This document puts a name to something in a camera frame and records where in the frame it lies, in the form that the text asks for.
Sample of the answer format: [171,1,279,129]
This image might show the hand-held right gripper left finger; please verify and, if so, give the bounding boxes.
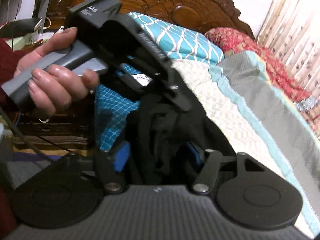
[62,141,131,195]

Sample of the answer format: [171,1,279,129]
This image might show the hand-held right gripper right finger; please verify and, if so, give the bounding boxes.
[186,142,270,195]

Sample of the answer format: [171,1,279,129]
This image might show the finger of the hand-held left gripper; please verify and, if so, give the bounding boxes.
[160,78,192,112]

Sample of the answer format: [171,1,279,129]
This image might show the black pants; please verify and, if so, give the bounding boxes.
[125,90,237,188]

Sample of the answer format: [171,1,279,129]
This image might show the person's left hand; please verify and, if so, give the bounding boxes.
[14,27,101,117]

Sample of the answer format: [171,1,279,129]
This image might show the teal patterned pillow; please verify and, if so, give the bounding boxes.
[127,12,225,63]

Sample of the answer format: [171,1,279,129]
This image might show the dark wooden nightstand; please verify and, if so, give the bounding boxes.
[12,110,97,152]

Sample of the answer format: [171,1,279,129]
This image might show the patterned bedspread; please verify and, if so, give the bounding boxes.
[95,50,320,238]

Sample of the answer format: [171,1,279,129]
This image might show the black stand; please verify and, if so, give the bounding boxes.
[0,0,54,38]

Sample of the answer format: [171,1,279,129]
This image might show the red floral pillow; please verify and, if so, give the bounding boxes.
[204,27,310,100]

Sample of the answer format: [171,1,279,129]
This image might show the grey floral blanket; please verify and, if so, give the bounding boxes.
[294,96,320,135]

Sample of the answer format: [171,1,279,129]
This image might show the person's red clothing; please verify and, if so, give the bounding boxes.
[0,189,18,239]

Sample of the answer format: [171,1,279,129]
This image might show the beige patterned curtain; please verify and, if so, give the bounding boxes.
[256,0,320,93]

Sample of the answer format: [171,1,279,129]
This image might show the black cable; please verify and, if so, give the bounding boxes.
[0,107,73,155]

